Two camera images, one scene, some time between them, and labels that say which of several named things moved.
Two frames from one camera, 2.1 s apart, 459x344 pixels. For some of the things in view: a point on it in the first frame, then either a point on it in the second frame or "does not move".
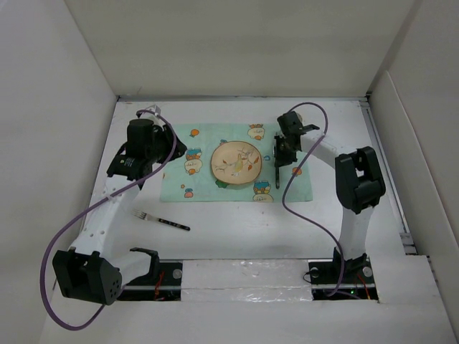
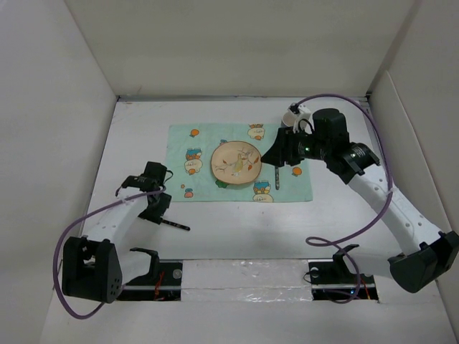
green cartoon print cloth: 189,178 does not move
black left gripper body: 163,143 → 156,209
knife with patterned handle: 277,178 does not move
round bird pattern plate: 236,163 does not move
